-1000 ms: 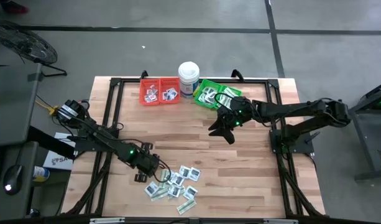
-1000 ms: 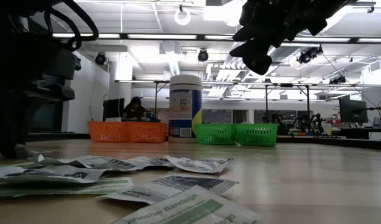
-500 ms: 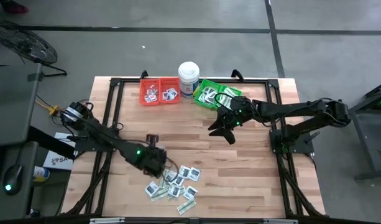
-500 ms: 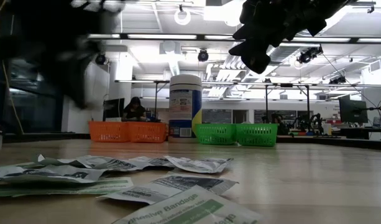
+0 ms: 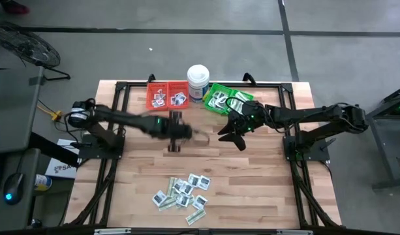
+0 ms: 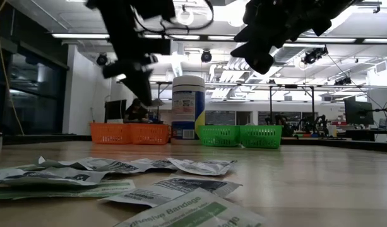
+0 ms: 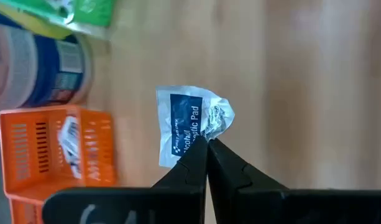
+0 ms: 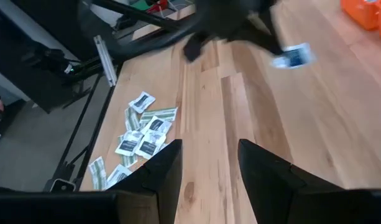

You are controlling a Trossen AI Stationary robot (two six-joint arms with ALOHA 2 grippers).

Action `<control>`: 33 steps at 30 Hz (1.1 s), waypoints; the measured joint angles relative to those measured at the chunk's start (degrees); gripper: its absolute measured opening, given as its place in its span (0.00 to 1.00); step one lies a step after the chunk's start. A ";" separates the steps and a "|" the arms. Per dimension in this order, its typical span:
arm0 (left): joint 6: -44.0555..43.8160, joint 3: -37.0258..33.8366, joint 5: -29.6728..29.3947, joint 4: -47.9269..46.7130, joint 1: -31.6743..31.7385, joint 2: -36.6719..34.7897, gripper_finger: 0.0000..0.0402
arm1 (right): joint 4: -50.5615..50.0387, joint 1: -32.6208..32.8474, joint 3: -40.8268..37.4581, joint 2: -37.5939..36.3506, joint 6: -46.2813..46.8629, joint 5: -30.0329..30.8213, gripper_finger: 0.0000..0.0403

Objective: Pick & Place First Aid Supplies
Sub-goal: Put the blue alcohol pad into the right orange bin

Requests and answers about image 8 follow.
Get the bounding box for green desk mat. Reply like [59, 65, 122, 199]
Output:
[129, 0, 154, 12]

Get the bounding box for black depth camera box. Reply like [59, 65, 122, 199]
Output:
[44, 177, 78, 193]

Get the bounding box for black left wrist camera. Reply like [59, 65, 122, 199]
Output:
[182, 30, 211, 63]

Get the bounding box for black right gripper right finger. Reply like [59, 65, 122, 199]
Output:
[237, 138, 346, 224]

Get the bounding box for white antiseptic towelette packet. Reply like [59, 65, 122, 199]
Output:
[128, 91, 157, 114]
[114, 129, 144, 157]
[270, 42, 317, 70]
[134, 132, 168, 161]
[105, 164, 134, 190]
[143, 115, 173, 135]

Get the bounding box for silver metal bracket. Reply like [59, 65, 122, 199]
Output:
[93, 34, 118, 87]

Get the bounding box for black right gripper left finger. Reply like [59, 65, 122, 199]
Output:
[111, 139, 183, 224]

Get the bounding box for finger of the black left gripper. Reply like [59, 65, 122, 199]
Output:
[246, 15, 286, 57]

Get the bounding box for red handled tool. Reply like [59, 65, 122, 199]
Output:
[146, 0, 169, 14]

